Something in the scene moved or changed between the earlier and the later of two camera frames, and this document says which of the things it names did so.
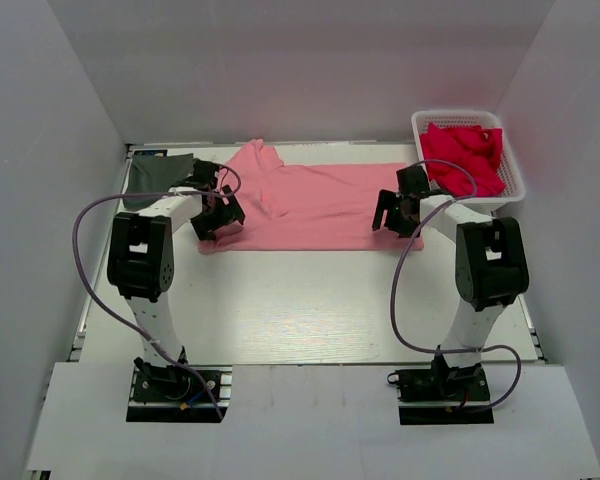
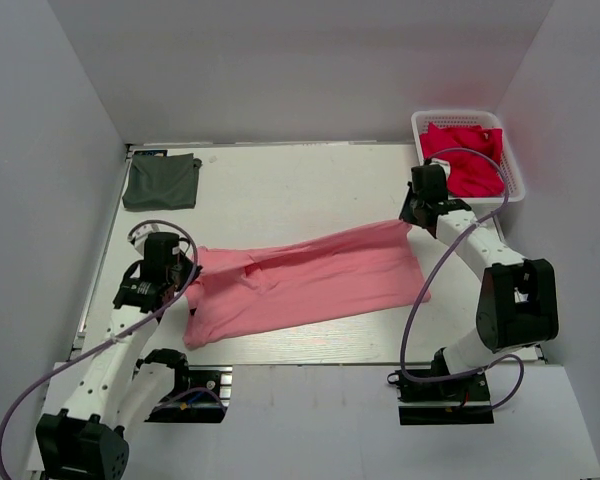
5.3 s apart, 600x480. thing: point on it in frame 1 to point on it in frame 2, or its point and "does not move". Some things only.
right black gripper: [387, 201] to [406, 214]
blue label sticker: [151, 153] does not move
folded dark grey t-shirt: [154, 174] does not move
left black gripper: [204, 227] to [189, 266]
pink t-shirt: [288, 207] to [248, 290]
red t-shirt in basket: [475, 148] does not move
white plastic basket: [511, 172] does not move
